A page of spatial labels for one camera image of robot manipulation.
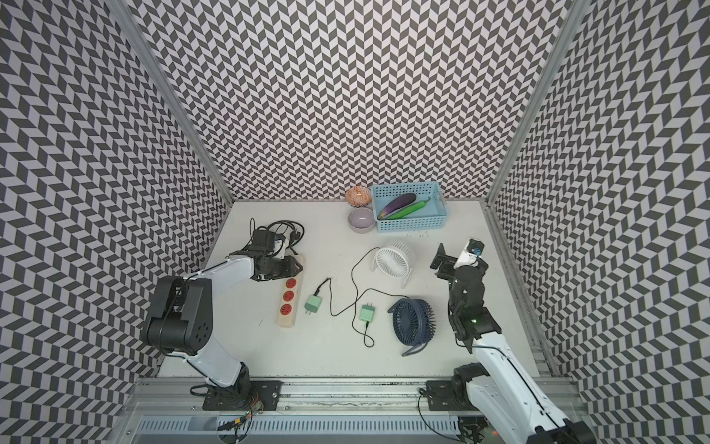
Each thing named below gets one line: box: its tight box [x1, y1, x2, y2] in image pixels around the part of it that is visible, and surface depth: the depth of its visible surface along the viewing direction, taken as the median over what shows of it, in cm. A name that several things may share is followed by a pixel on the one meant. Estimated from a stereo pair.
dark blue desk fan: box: [387, 297, 437, 358], surface depth 79 cm
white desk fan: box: [371, 238, 417, 289], surface depth 93 cm
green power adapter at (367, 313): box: [359, 301, 376, 323], surface depth 88 cm
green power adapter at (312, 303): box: [304, 294, 323, 316], surface depth 91 cm
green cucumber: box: [386, 197, 431, 221], surface depth 114 cm
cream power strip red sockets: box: [277, 254, 305, 328], surface depth 89 cm
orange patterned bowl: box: [344, 185, 373, 209], surface depth 121 cm
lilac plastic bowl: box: [347, 207, 376, 235], surface depth 110 cm
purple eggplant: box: [377, 192, 417, 221], surface depth 114 cm
